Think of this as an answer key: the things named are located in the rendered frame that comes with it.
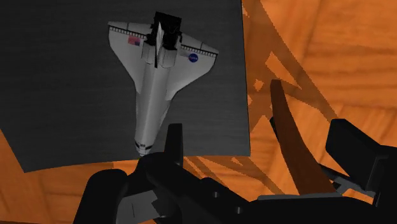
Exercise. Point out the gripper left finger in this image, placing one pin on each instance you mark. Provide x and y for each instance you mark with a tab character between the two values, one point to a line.
173	186

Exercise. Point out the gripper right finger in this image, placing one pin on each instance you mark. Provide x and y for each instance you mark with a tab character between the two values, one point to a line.
356	152

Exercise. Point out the white space shuttle toy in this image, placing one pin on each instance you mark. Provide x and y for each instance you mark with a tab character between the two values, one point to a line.
153	93

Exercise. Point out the dark grey table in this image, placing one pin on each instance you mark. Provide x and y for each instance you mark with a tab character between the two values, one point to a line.
46	93

